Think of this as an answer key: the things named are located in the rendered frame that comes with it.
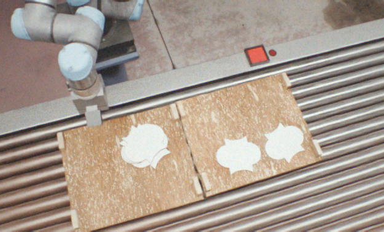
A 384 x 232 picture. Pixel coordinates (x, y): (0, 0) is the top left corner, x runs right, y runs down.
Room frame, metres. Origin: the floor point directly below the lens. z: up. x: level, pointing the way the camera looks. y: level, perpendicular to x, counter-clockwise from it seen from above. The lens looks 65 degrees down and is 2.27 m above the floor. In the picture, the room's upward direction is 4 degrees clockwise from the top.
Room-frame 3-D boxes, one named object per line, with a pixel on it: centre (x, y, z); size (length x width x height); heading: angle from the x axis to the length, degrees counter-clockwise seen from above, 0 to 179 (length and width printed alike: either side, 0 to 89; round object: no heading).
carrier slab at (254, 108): (0.58, -0.17, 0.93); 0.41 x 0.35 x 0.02; 111
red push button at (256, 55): (0.90, -0.21, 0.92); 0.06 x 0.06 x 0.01; 20
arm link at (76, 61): (0.53, 0.29, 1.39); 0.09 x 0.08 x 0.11; 176
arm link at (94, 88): (0.53, 0.30, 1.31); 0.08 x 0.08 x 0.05
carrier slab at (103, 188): (0.44, 0.22, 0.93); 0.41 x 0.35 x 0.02; 110
